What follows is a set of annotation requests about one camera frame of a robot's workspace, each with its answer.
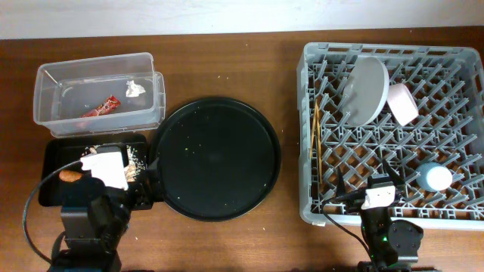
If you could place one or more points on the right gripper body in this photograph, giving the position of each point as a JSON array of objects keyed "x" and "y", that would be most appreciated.
[{"x": 355, "y": 203}]

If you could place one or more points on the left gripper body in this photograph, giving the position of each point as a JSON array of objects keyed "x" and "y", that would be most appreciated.
[{"x": 140, "y": 198}]

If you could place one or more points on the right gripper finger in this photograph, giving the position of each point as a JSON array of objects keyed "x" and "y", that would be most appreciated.
[
  {"x": 394, "y": 176},
  {"x": 341, "y": 190}
]

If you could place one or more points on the rice and peanut shells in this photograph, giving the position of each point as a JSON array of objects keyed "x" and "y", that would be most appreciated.
[{"x": 133, "y": 161}]

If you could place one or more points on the blue plastic cup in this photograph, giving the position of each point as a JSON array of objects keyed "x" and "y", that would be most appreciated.
[{"x": 434, "y": 177}]

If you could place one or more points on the red snack wrapper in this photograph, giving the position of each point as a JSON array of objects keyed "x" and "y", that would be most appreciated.
[{"x": 106, "y": 107}]

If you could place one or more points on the white tissue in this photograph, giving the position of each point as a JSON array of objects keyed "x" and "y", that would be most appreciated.
[{"x": 134, "y": 90}]

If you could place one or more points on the orange carrot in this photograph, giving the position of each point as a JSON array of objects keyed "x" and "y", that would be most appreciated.
[{"x": 69, "y": 176}]

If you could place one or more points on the wooden chopstick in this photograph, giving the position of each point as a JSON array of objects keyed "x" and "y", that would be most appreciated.
[
  {"x": 314, "y": 124},
  {"x": 318, "y": 132}
]

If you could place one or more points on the grey plate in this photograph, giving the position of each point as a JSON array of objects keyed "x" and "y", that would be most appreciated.
[{"x": 366, "y": 91}]

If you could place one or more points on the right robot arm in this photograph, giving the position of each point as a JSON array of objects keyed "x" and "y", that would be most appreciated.
[{"x": 392, "y": 245}]

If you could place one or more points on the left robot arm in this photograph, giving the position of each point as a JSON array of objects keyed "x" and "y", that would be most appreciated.
[{"x": 95, "y": 212}]

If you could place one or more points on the grey dishwasher rack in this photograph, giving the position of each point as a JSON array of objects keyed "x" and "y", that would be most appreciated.
[{"x": 447, "y": 86}]

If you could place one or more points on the round black serving tray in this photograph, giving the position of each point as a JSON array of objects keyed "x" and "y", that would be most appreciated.
[{"x": 219, "y": 158}]

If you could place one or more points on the clear plastic bin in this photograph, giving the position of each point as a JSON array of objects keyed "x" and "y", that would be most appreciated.
[{"x": 66, "y": 90}]

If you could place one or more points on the black rectangular tray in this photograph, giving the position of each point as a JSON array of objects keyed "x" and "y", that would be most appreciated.
[{"x": 62, "y": 151}]

